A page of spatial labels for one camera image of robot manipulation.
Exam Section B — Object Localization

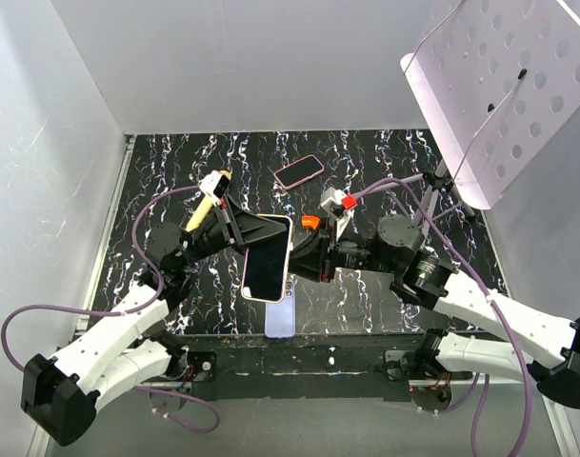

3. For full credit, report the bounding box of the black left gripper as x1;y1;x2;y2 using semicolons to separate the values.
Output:
178;195;288;268

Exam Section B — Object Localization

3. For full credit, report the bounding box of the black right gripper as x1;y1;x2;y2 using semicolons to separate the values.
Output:
276;216;400;284

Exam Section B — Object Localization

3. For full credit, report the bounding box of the phone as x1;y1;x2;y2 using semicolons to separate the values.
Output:
273;155;324;190
241;214;293;303

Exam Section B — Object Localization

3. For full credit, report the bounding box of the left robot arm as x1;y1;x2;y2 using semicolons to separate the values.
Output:
21;197;292;447

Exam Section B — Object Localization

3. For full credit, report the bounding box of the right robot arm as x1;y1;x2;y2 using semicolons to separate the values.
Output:
290;214;580;409

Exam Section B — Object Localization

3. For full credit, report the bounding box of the orange curved pipe piece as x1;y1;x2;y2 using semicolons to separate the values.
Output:
301;215;320;230

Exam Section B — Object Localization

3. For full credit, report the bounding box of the cream toy microphone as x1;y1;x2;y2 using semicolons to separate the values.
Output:
185;194;215;232

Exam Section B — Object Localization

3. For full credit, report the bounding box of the white music stand tripod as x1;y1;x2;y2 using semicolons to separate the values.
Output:
379;158;477;229

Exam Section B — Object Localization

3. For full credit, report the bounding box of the white perforated stand tray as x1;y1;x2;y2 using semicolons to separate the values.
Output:
400;1;580;210

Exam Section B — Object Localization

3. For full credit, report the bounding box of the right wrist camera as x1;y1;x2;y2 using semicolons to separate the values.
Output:
320;188;357;241

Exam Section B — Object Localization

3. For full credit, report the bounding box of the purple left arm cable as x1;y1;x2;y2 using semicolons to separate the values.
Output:
1;186;222;433

